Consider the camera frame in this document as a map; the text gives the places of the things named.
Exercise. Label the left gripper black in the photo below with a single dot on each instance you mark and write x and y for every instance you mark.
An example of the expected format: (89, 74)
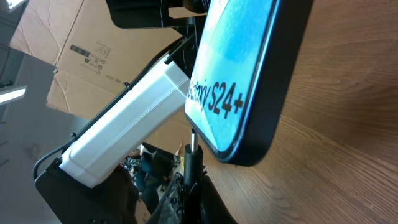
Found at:
(144, 14)

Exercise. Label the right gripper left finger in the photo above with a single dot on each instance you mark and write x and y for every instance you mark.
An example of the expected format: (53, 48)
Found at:
(170, 209)

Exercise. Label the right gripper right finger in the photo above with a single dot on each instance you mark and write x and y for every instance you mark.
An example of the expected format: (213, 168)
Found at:
(213, 209)

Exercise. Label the Samsung Galaxy smartphone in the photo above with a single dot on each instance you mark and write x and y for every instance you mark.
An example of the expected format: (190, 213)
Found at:
(245, 61)

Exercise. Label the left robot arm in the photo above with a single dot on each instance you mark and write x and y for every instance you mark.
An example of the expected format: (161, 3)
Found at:
(87, 184)

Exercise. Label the brown cardboard box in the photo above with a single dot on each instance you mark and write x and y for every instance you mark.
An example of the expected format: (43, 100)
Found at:
(93, 58)

